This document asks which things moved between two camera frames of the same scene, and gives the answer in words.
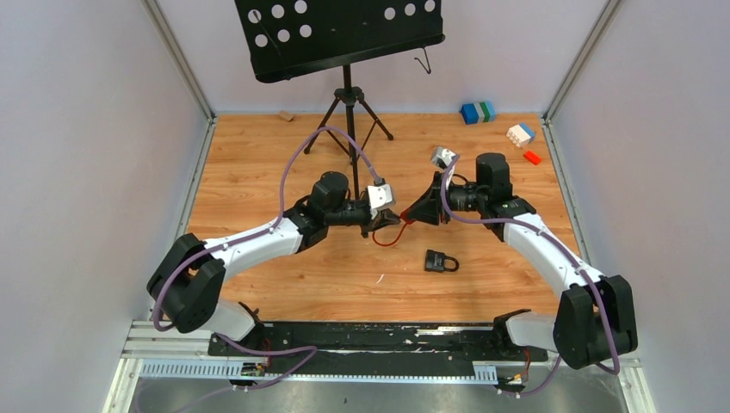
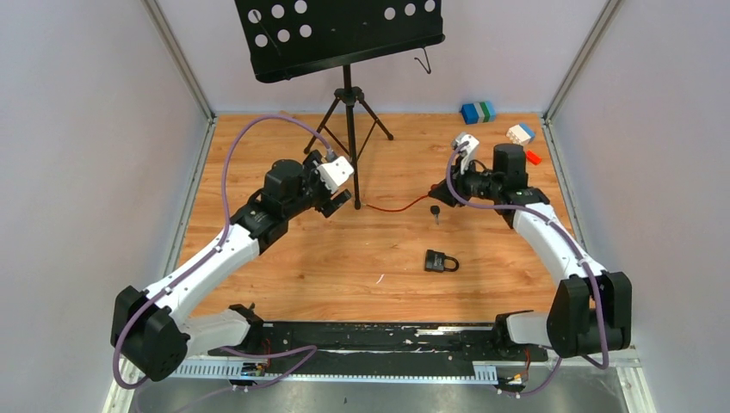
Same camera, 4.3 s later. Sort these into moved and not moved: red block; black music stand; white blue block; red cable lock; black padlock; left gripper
Moved: red cable lock; left gripper
Not moved: white blue block; red block; black music stand; black padlock
